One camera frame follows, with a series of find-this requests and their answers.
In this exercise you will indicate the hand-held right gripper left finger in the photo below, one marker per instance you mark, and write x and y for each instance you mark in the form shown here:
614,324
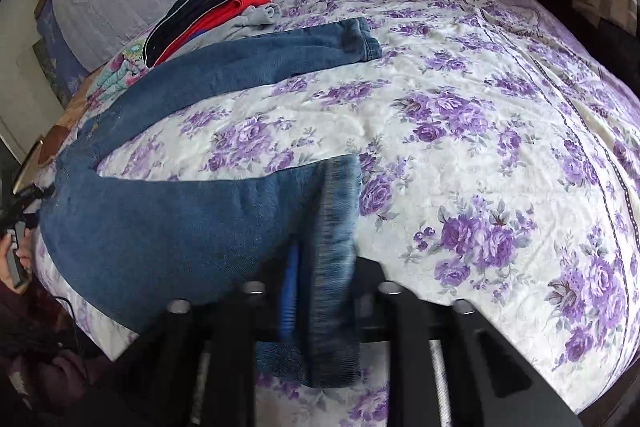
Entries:
288,302

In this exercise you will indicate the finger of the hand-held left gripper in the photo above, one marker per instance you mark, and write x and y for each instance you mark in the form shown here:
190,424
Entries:
27,197

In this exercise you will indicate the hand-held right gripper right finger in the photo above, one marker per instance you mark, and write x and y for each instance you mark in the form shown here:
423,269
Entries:
372,304

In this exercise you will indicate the blue denim pants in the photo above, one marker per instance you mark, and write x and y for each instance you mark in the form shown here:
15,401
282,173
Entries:
150,232

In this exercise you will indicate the person's left forearm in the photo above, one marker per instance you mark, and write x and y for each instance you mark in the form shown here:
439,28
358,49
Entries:
45,357

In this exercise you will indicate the person's left hand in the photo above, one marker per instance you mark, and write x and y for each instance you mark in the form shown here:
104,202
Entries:
5,257

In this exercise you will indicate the tan wooden board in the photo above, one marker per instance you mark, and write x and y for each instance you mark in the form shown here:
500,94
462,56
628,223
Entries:
29,164

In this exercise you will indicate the blue printed cloth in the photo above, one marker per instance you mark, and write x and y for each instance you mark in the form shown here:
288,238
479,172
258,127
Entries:
52,52

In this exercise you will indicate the teal floral blanket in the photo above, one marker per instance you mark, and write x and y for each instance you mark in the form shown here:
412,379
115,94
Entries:
116,77

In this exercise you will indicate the purple floral bedspread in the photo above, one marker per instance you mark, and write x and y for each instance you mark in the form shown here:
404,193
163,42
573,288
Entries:
450,132

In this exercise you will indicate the stack of folded clothes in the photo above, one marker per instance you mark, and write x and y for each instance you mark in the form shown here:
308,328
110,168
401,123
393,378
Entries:
200,2

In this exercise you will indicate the red garment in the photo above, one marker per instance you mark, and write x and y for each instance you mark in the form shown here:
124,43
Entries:
235,5

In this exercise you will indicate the grey garment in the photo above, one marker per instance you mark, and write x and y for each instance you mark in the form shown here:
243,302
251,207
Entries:
255,19

